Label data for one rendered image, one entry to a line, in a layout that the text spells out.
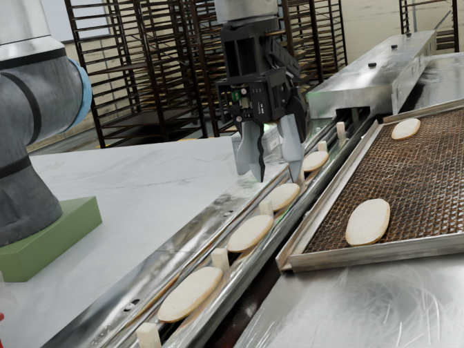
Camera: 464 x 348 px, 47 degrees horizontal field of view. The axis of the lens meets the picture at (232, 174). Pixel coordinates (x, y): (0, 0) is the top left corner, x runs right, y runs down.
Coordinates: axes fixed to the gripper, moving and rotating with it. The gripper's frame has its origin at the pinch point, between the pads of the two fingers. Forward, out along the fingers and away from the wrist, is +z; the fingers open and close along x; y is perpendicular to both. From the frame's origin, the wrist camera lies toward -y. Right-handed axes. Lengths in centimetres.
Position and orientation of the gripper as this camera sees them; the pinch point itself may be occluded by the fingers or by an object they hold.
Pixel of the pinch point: (277, 170)
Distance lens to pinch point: 72.5
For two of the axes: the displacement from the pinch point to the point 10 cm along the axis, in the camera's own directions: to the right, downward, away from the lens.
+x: 9.0, -0.3, -4.3
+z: 1.7, 9.4, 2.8
